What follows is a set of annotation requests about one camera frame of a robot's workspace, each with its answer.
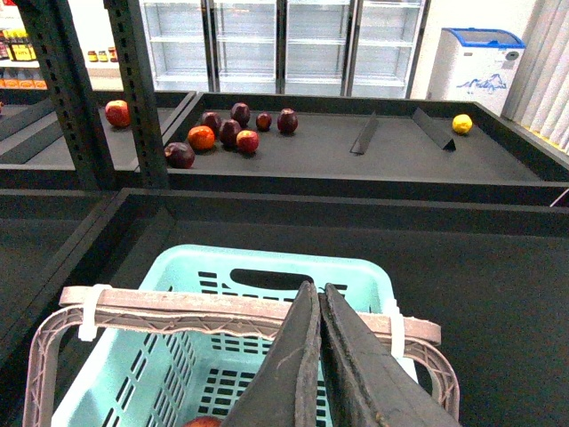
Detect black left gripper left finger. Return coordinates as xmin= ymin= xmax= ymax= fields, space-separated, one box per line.
xmin=221 ymin=281 xmax=321 ymax=426

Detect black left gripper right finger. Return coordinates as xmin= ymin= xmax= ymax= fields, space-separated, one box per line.
xmin=319 ymin=284 xmax=460 ymax=426

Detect grey basket handle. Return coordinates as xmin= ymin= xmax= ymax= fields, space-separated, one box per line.
xmin=22 ymin=286 xmax=441 ymax=426

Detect red yellow apple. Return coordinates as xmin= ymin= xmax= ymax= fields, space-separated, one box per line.
xmin=182 ymin=415 xmax=222 ymax=427

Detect light blue plastic basket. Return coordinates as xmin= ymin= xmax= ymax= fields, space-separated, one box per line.
xmin=52 ymin=245 xmax=394 ymax=426

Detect red apple near orange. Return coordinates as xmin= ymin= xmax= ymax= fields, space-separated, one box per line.
xmin=236 ymin=130 xmax=260 ymax=154

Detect dark red apple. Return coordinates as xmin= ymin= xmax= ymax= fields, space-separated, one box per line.
xmin=164 ymin=142 xmax=196 ymax=169
xmin=219 ymin=119 xmax=242 ymax=148
xmin=277 ymin=109 xmax=298 ymax=134
xmin=201 ymin=111 xmax=222 ymax=135
xmin=230 ymin=102 xmax=251 ymax=128
xmin=255 ymin=111 xmax=272 ymax=132

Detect red apple left tray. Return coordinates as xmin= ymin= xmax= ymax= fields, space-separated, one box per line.
xmin=105 ymin=100 xmax=131 ymax=128

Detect black near display tray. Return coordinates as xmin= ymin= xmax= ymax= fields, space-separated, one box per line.
xmin=1 ymin=189 xmax=568 ymax=426

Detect black display tray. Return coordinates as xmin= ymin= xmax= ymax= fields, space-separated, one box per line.
xmin=156 ymin=92 xmax=568 ymax=207
xmin=1 ymin=189 xmax=568 ymax=426

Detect flat black divider bar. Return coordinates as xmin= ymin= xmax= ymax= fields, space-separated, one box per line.
xmin=349 ymin=111 xmax=379 ymax=156

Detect black far display tray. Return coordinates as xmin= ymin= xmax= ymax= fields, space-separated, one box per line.
xmin=156 ymin=92 xmax=568 ymax=207

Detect black triangular divider bar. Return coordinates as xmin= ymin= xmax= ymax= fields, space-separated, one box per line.
xmin=412 ymin=108 xmax=456 ymax=151

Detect orange red fruit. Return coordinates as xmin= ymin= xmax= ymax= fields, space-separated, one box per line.
xmin=187 ymin=125 xmax=216 ymax=151

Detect yellow lemon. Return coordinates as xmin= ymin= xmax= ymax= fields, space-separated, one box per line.
xmin=452 ymin=114 xmax=473 ymax=135

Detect white vertical blinds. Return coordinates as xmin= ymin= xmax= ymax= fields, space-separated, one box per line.
xmin=502 ymin=0 xmax=568 ymax=155

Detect white blue chest freezer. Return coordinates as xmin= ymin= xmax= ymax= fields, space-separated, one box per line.
xmin=427 ymin=28 xmax=525 ymax=116

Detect glass door display fridge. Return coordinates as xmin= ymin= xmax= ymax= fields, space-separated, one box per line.
xmin=140 ymin=0 xmax=429 ymax=99

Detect jars on shelf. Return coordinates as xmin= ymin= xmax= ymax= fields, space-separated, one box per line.
xmin=87 ymin=46 xmax=118 ymax=63

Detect black perforated post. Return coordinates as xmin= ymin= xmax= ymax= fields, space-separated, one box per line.
xmin=104 ymin=0 xmax=169 ymax=189
xmin=16 ymin=0 xmax=116 ymax=190

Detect black perforated post far left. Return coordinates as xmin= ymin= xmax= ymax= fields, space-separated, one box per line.
xmin=16 ymin=0 xmax=116 ymax=190

